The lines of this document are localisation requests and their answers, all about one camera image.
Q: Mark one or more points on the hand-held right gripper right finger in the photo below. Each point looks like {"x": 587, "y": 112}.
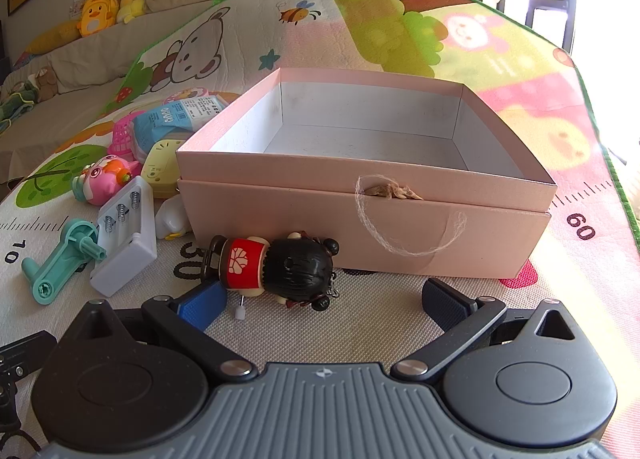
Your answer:
{"x": 445, "y": 306}

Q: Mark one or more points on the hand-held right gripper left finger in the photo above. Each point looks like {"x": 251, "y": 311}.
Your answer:
{"x": 202, "y": 309}

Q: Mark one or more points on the black-haired wind-up doll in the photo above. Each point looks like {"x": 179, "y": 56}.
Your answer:
{"x": 295, "y": 269}

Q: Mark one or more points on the green cloth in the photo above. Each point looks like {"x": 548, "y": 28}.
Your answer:
{"x": 17, "y": 99}

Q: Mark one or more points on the white battery holder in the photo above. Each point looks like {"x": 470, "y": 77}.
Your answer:
{"x": 125, "y": 239}

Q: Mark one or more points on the yellow toy cup pink lid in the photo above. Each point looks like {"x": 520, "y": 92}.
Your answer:
{"x": 162, "y": 169}

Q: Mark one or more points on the black metal railing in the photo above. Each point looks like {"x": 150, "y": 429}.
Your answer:
{"x": 545, "y": 9}

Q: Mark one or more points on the pink pig toy figure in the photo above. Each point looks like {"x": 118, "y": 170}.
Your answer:
{"x": 100, "y": 179}

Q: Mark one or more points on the teal plastic hand crank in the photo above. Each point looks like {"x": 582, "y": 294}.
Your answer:
{"x": 65, "y": 254}

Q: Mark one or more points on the printed cartoon play mat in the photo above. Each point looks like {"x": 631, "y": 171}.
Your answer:
{"x": 325, "y": 329}

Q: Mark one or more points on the blue white tissue packet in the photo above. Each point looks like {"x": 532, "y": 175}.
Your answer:
{"x": 170, "y": 116}

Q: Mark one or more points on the pink plastic basket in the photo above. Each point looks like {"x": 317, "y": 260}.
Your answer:
{"x": 125, "y": 136}

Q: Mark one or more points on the pink cardboard box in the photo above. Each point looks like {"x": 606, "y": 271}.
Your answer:
{"x": 300, "y": 219}

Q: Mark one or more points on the yellow duck plush backpack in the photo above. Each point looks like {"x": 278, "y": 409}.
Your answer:
{"x": 95, "y": 14}

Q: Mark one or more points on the yellow cushion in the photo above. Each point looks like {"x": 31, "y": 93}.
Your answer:
{"x": 50, "y": 36}

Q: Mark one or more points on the brown teddy bear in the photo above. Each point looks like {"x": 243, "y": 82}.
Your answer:
{"x": 47, "y": 81}

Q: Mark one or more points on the white duck toy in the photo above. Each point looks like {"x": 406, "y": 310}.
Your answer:
{"x": 172, "y": 219}

